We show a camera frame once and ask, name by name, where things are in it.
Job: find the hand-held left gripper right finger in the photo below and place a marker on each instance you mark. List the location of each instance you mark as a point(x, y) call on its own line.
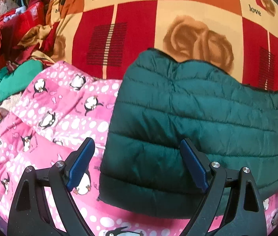
point(194, 167)

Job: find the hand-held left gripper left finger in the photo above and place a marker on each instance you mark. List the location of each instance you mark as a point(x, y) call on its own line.
point(80, 167)

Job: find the dark green puffer jacket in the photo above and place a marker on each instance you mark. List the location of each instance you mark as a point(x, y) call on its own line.
point(190, 118)

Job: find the pink penguin blanket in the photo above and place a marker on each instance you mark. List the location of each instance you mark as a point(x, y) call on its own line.
point(55, 103)

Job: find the bright green garment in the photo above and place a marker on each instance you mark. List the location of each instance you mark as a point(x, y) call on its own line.
point(13, 78)

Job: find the brown cloth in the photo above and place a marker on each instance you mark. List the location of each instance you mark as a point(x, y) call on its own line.
point(35, 35)

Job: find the red shiny bag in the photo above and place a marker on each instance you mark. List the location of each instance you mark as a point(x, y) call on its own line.
point(28, 19)

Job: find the red orange rose blanket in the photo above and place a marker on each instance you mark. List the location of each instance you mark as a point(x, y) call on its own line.
point(141, 17)

